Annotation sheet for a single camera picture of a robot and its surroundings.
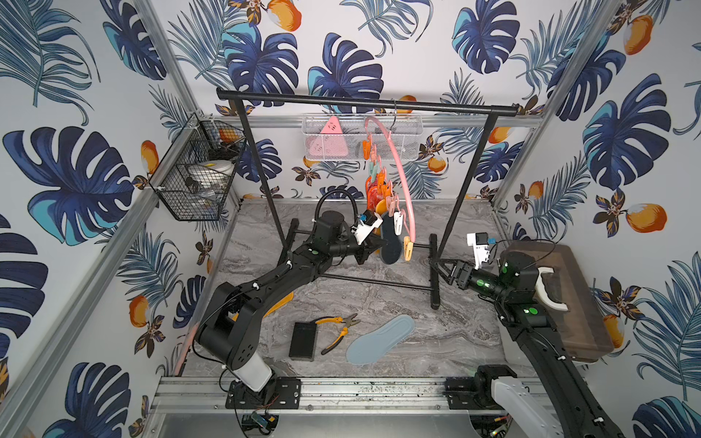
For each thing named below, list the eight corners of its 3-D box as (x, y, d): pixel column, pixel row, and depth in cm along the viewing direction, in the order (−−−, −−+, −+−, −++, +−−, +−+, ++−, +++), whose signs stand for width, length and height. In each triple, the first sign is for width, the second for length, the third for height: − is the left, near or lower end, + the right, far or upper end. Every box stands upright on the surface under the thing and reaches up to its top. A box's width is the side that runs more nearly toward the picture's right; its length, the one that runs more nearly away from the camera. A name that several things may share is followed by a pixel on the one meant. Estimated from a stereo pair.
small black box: (291, 361, 82) (288, 356, 79) (295, 326, 89) (293, 320, 85) (314, 361, 82) (312, 356, 79) (316, 326, 89) (315, 320, 85)
